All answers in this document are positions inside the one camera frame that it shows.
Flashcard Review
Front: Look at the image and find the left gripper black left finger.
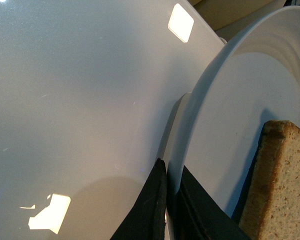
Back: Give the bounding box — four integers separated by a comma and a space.
111, 158, 167, 240

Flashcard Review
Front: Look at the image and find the grey round plate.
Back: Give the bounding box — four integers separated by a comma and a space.
167, 6, 300, 215

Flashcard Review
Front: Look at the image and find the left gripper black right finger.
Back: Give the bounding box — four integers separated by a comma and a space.
173, 167, 250, 240

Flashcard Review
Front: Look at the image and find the brown bread slice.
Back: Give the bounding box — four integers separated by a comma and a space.
239, 120, 300, 240

